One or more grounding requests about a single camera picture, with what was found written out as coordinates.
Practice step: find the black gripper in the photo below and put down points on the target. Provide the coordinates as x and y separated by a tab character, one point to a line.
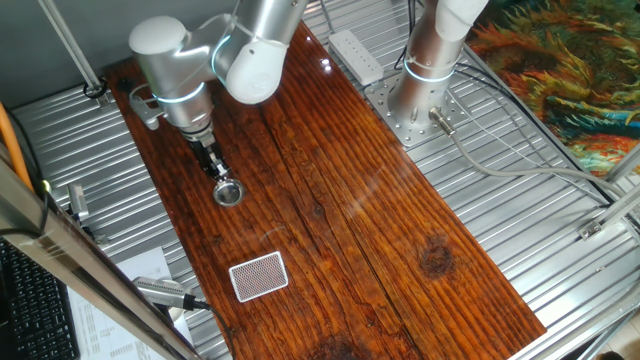
201	150

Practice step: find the small round steel plate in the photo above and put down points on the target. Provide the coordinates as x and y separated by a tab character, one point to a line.
228	193

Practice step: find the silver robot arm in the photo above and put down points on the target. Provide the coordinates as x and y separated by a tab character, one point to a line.
250	55

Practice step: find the printed paper sheet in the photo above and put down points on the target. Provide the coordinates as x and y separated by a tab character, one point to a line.
145	265

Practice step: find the black round knob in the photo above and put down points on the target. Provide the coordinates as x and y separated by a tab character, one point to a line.
125	84

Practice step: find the wood grain table board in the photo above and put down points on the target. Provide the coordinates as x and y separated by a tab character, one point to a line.
350	225

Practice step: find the white power strip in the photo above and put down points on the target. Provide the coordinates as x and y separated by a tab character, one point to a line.
355	55

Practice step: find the orange tube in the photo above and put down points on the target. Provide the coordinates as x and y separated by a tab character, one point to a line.
12	145

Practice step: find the black keyboard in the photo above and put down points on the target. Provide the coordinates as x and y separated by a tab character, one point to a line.
35	310

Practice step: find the colourful painted cloth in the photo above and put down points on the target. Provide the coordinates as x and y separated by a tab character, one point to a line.
575	75

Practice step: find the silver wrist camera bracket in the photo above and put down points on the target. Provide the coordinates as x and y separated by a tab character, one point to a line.
142	114

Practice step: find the silver camera on bracket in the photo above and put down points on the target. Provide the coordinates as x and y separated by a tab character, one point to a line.
77	200

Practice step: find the large steel frame beam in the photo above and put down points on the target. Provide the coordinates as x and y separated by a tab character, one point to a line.
75	255

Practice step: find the aluminium frame post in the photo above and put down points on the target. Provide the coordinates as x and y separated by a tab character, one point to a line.
625	167
607	335
620	207
70	45

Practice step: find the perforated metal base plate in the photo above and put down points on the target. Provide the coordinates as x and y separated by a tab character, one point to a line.
400	127

